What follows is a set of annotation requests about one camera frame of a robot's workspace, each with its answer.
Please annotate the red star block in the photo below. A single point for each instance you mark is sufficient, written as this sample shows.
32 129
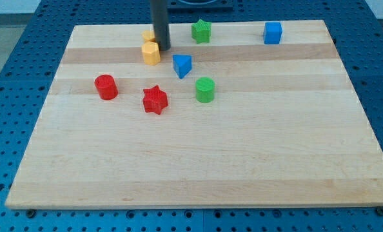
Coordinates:
154 100

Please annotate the blue cube block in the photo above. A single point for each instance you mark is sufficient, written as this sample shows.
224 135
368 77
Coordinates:
272 32

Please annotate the wooden board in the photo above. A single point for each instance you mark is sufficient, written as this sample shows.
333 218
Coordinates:
285 129

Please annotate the green cylinder block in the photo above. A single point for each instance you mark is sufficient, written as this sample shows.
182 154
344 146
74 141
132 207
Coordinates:
205 89

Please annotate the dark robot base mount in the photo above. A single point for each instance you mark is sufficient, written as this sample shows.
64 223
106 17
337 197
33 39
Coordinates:
200 4

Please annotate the red cylinder block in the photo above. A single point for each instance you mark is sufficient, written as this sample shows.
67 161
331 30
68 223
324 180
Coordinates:
106 87

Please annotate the green star block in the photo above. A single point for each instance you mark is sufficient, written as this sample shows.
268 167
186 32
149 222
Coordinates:
201 31

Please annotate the yellow hexagon block front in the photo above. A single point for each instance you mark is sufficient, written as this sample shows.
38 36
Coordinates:
150 53

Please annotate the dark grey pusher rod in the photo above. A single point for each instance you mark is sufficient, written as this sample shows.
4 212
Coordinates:
160 21

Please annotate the blue triangle block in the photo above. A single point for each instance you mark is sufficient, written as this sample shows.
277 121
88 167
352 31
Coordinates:
182 64

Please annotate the yellow block behind rod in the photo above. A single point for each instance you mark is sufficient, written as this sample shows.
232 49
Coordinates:
148 36

